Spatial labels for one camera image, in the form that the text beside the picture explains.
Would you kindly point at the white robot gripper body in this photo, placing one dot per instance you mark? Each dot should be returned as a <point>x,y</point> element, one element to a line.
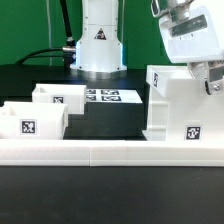
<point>195,32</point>

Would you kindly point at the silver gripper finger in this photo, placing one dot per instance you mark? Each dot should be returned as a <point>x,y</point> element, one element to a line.
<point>214,77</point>
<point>197,70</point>

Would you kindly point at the white drawer cabinet box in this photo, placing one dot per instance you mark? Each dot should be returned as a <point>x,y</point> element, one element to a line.
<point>180,109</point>

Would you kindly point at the white front drawer tray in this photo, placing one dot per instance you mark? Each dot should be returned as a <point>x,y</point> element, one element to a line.
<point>28,120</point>

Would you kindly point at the white drawer tray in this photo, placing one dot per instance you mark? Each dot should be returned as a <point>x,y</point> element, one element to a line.
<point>72,95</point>
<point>28,120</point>

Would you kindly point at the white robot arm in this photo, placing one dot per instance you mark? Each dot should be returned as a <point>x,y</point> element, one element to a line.
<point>99,51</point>

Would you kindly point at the white rear drawer tray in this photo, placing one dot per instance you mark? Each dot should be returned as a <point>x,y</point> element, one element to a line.
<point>72,95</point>

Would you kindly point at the white marker tag sheet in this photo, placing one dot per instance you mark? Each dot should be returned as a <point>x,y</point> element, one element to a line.
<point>112,96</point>

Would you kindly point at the white front fence rail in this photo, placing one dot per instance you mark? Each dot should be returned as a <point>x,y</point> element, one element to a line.
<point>122,153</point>

